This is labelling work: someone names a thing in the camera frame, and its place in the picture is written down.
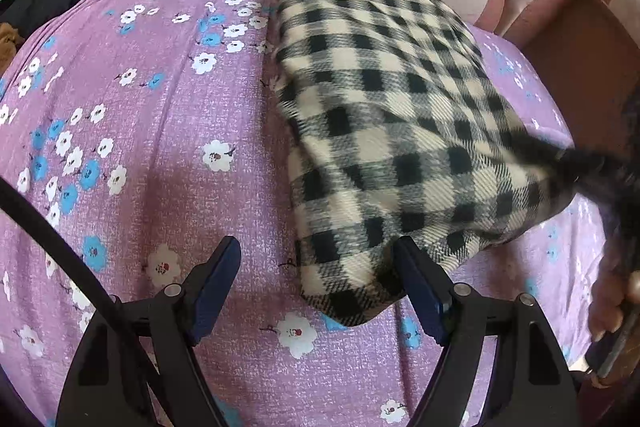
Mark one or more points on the tan brown clothes pile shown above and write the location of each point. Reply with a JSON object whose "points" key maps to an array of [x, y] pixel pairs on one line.
{"points": [[10, 42]]}

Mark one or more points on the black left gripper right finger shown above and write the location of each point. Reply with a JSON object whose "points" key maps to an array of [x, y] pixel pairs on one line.
{"points": [[458, 318]]}

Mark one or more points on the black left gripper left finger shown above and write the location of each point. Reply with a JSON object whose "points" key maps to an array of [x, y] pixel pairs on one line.
{"points": [[181, 315]]}

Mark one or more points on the purple floral bed sheet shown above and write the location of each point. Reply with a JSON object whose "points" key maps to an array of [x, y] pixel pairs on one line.
{"points": [[144, 131]]}

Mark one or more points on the black cream plaid coat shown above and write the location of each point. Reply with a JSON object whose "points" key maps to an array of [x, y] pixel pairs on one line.
{"points": [[396, 130]]}

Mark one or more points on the person's right hand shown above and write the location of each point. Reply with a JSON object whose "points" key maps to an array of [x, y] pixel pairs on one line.
{"points": [[608, 294]]}

